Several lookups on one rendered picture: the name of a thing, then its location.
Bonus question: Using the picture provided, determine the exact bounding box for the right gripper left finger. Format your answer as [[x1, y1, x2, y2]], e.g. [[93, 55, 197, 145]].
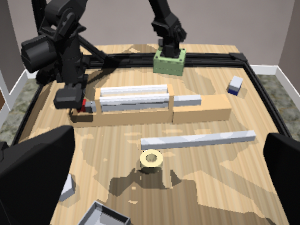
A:
[[0, 125, 76, 225]]

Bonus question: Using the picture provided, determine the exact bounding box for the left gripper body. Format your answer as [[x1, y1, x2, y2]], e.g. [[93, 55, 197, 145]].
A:
[[53, 52, 91, 109]]

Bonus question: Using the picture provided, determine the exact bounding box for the cream roll of masking tape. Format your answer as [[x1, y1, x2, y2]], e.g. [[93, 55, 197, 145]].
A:
[[140, 149, 163, 173]]

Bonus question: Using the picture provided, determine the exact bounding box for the clear plastic channel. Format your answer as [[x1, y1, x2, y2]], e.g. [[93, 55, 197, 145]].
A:
[[99, 84, 169, 114]]

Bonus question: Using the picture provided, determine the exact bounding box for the grey square stick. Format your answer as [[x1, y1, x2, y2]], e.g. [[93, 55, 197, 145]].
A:
[[174, 95, 202, 107], [85, 101, 97, 113]]

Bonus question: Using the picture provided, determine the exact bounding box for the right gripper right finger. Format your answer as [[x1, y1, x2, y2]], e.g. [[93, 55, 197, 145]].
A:
[[263, 132, 300, 225]]

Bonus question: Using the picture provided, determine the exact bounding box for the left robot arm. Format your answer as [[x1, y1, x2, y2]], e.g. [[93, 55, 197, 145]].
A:
[[21, 0, 187, 87]]

